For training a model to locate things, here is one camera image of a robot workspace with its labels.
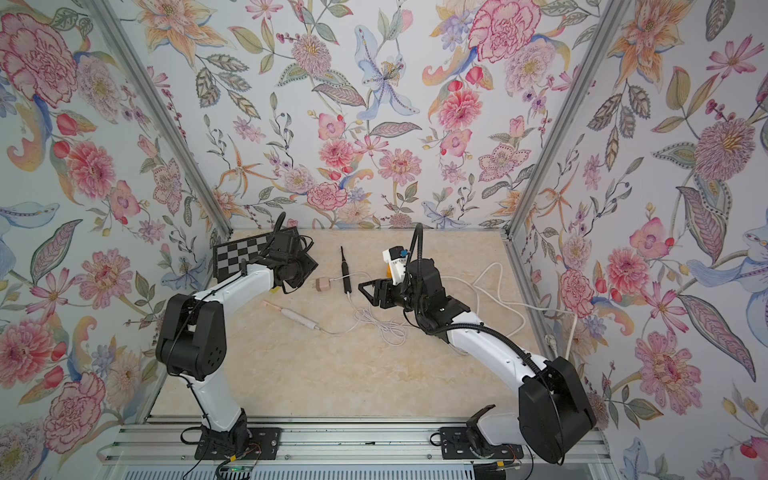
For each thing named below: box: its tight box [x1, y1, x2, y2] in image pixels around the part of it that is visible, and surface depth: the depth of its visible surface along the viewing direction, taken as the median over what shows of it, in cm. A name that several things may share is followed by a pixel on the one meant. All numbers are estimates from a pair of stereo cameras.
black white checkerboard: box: [213, 234, 270, 284], surface depth 112 cm
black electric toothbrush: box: [340, 246, 352, 294], surface depth 108 cm
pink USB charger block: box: [315, 278, 331, 292], surface depth 105 cm
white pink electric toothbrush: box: [262, 300, 319, 330], surface depth 97 cm
